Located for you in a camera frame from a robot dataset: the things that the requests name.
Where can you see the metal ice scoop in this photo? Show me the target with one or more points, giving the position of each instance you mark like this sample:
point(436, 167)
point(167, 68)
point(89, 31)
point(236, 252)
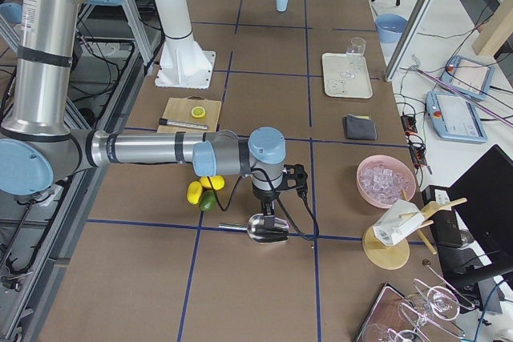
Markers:
point(250, 228)

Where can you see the pink bowl of ice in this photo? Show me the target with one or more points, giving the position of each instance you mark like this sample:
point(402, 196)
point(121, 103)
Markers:
point(382, 180)

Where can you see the yellow lemon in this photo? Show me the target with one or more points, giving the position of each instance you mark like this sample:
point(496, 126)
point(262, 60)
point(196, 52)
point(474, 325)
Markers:
point(215, 183)
point(194, 192)

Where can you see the white paper carton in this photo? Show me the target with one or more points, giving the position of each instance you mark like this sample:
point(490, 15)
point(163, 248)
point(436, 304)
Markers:
point(398, 222)

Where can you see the metal reacher grabber tool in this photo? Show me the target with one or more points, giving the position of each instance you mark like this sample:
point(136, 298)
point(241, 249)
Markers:
point(506, 120)

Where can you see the blue teach pendant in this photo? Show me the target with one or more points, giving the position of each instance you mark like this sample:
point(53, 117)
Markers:
point(454, 119)
point(468, 76)

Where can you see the grey folded cloth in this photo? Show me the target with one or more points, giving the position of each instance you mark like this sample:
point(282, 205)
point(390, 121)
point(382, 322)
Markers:
point(357, 128)

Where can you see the cream bear tray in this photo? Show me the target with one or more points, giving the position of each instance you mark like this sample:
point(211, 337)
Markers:
point(337, 87)

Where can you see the blue plastic bowl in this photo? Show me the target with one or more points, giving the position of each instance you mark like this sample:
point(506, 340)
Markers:
point(390, 27)

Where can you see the light blue cup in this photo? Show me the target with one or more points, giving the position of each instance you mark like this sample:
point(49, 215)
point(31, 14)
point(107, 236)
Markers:
point(281, 5)

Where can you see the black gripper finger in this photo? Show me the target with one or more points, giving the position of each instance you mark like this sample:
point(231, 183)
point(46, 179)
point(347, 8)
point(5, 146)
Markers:
point(263, 229)
point(279, 228)

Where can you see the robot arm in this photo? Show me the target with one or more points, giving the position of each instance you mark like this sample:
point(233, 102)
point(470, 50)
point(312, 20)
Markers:
point(38, 149)

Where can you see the green lime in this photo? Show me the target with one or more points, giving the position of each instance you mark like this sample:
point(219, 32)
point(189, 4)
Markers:
point(207, 201)

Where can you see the steel knife sharpener rod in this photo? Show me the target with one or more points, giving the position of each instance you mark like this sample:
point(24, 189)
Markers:
point(173, 123)

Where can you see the wooden cup stand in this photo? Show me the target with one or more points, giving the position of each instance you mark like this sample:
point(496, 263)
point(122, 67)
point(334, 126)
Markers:
point(395, 257)

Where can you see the hanging wine glasses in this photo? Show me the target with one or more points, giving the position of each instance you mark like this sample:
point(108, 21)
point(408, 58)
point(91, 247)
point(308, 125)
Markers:
point(427, 314)

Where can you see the lemon half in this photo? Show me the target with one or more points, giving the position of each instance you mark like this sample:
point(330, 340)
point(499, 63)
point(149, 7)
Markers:
point(198, 112)

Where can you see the wooden cutting board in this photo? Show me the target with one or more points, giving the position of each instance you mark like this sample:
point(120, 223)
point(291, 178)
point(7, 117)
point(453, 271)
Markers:
point(179, 109)

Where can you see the wooden plank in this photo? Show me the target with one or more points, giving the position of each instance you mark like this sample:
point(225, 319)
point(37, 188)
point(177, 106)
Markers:
point(496, 31)

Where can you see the clear wine glass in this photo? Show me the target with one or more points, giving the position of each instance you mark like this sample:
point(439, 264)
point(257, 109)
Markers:
point(354, 54)

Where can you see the aluminium frame post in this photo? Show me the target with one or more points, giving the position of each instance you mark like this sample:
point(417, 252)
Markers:
point(417, 15)

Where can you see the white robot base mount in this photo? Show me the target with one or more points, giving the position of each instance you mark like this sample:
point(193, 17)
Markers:
point(183, 63)

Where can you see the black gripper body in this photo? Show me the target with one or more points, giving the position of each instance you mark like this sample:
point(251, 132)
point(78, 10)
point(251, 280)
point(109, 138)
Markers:
point(265, 197)

